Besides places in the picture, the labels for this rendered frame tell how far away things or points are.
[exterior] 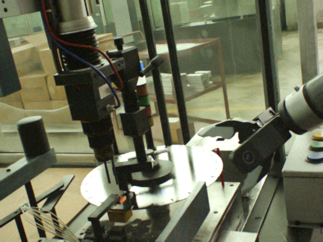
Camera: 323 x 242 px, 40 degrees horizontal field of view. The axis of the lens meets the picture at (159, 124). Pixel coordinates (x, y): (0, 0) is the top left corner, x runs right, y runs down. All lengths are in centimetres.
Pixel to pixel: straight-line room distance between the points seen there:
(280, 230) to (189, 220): 41
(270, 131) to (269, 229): 40
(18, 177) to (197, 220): 39
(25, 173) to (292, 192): 61
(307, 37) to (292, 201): 45
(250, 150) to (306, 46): 58
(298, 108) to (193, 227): 27
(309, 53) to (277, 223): 47
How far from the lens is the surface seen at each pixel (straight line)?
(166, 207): 105
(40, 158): 102
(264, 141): 79
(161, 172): 99
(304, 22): 128
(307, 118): 78
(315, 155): 113
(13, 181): 96
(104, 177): 106
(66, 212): 139
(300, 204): 111
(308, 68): 130
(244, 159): 77
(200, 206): 81
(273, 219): 118
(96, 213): 84
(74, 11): 78
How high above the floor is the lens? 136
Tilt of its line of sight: 18 degrees down
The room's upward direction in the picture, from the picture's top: 10 degrees counter-clockwise
